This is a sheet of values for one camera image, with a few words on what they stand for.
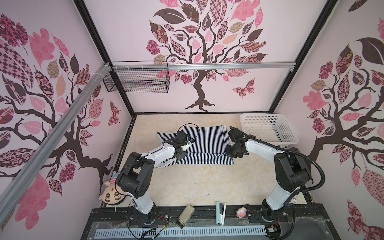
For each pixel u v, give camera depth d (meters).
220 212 0.73
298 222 0.72
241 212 0.71
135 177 0.46
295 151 0.49
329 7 0.69
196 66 1.17
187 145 0.85
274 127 1.10
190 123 0.79
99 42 0.79
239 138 0.71
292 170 0.47
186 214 0.71
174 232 0.70
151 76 0.95
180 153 0.82
